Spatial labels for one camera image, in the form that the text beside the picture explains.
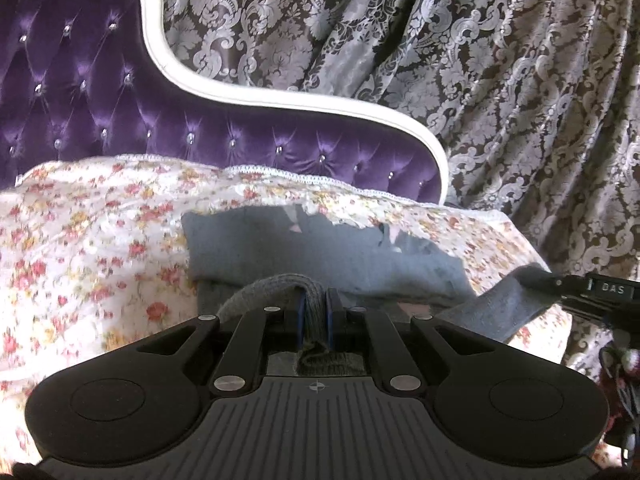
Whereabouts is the purple tufted white-framed headboard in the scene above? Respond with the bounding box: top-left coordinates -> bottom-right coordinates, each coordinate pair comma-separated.
1,0 -> 449,204

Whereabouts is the floral bedspread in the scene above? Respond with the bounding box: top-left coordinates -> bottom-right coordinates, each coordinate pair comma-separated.
1,156 -> 538,471

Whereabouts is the grey argyle knit sweater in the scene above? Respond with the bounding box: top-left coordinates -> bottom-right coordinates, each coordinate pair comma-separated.
181,206 -> 558,376

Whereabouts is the grey damask curtain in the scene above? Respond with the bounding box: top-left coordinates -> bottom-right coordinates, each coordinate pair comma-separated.
164,0 -> 639,280

